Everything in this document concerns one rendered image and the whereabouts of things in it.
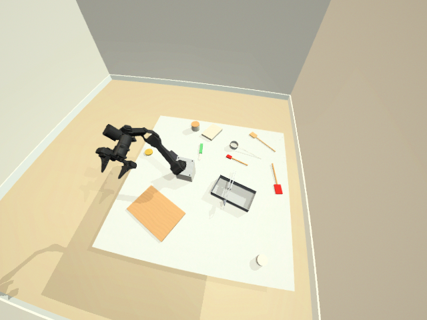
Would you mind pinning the grey rectangular roasting tin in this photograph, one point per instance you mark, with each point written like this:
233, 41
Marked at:
239, 195

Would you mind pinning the grey metal saucepan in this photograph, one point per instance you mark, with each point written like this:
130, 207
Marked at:
234, 145

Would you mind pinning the red spatula with wooden handle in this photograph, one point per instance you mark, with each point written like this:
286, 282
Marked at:
277, 186

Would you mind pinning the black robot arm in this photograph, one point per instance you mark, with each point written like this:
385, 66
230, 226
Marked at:
126, 135

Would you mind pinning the grey cylindrical jar with orange lid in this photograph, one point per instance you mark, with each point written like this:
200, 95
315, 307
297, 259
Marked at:
195, 126

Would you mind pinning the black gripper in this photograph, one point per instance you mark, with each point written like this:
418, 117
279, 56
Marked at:
119, 154

